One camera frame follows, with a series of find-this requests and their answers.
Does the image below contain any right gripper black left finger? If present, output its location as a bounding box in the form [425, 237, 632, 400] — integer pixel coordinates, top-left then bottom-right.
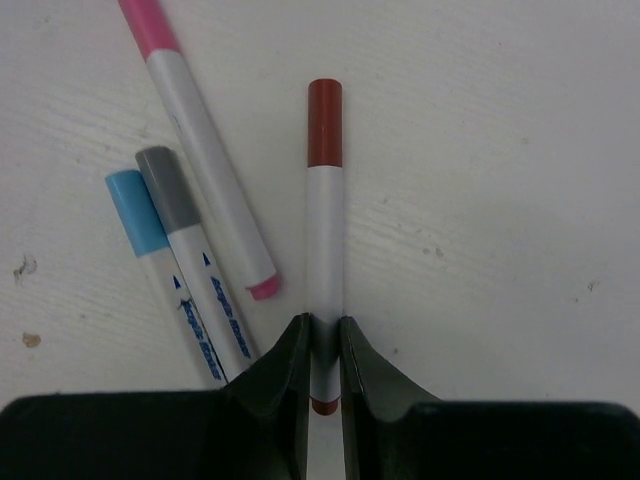
[1, 314, 310, 479]

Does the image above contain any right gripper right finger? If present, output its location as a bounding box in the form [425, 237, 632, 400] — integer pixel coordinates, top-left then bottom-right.
[339, 317, 639, 479]

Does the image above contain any pink capped marker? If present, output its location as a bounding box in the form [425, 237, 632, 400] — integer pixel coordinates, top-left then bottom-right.
[119, 1, 280, 301]

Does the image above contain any brown capped marker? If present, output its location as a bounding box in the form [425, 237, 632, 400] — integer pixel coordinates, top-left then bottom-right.
[306, 78, 344, 416]

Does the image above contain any light blue capped marker right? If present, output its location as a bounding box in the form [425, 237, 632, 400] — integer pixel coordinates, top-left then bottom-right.
[105, 169, 226, 389]

